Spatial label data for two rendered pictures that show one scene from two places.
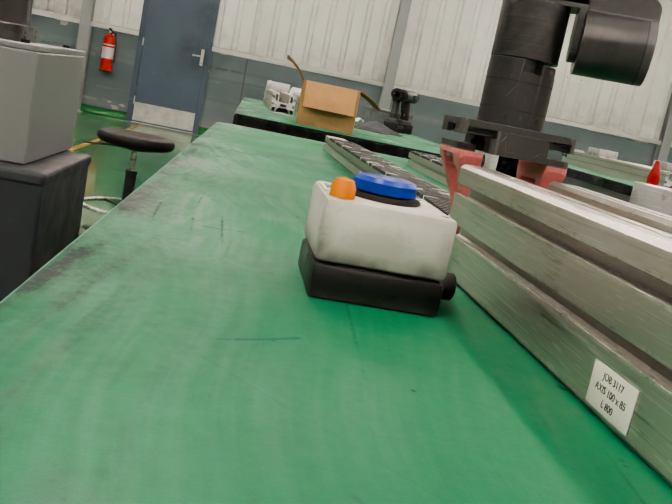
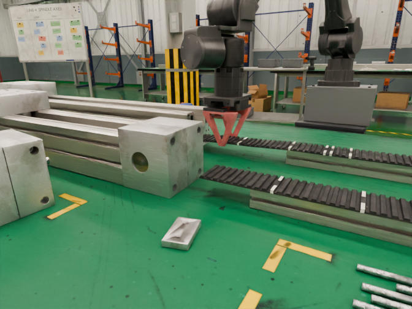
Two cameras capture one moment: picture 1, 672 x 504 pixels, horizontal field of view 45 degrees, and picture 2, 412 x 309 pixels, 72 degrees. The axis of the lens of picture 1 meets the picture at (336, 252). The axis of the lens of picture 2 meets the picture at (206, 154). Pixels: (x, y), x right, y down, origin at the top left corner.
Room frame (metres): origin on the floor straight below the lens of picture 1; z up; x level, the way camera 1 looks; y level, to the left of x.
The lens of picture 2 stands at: (1.04, -0.61, 0.97)
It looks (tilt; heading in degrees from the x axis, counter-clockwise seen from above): 19 degrees down; 128
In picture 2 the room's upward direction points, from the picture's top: 1 degrees counter-clockwise
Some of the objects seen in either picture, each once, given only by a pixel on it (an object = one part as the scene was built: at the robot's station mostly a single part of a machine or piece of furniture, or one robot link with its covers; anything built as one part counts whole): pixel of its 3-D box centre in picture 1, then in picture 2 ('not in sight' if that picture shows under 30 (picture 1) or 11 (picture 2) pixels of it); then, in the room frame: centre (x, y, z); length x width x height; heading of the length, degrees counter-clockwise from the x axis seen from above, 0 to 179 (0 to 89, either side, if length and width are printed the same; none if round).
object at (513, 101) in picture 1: (513, 105); (228, 86); (0.71, -0.12, 0.92); 0.10 x 0.07 x 0.07; 99
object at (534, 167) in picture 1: (509, 188); (225, 122); (0.72, -0.14, 0.85); 0.07 x 0.07 x 0.09; 9
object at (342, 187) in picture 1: (343, 186); not in sight; (0.47, 0.00, 0.85); 0.01 x 0.01 x 0.01
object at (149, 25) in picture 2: not in sight; (111, 56); (-8.13, 5.63, 1.10); 3.30 x 0.90 x 2.20; 7
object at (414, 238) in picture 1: (386, 245); not in sight; (0.50, -0.03, 0.81); 0.10 x 0.08 x 0.06; 99
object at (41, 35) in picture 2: not in sight; (54, 60); (-4.88, 2.14, 0.97); 1.51 x 0.50 x 1.95; 27
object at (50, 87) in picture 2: not in sight; (26, 93); (0.00, -0.23, 0.87); 0.16 x 0.11 x 0.07; 9
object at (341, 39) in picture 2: not in sight; (341, 45); (0.79, 0.36, 1.00); 0.09 x 0.05 x 0.10; 81
